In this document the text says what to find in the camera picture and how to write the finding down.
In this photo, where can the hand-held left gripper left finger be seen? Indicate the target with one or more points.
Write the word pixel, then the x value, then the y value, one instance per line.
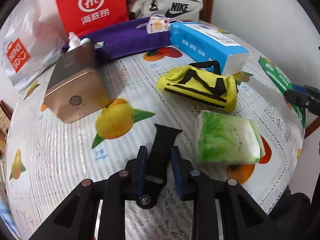
pixel 142 170

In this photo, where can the green packet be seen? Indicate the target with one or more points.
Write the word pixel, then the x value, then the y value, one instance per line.
pixel 275 77

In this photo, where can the white glove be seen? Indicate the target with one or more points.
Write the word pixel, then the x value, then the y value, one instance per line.
pixel 73 42

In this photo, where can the blue tissue pack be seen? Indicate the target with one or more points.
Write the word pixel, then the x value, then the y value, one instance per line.
pixel 200 45

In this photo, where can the fruit print face mask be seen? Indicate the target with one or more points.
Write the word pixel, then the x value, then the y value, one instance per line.
pixel 156 25

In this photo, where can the grey waist bag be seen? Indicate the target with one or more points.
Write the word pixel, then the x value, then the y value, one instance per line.
pixel 170 2

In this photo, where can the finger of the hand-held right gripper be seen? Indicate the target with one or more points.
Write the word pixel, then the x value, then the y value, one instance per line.
pixel 303 88
pixel 300 100

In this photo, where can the green pocket tissue pack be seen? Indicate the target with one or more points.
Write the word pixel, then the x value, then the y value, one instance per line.
pixel 225 137

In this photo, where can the red paper bag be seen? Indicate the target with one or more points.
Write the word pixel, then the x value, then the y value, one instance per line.
pixel 92 7

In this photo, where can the gold and brown tin box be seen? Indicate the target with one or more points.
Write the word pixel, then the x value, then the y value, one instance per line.
pixel 75 80

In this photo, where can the purple towel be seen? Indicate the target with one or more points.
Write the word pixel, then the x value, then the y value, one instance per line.
pixel 120 40

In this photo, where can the fruit print tablecloth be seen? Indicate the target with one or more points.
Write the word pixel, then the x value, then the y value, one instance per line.
pixel 75 160

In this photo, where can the white plastic shopping bag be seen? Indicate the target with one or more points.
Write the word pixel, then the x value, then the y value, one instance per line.
pixel 25 42

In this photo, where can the brown wooden door frame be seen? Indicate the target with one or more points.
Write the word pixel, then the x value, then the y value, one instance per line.
pixel 206 0

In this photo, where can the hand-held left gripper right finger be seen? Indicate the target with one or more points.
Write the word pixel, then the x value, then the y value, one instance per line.
pixel 177 172

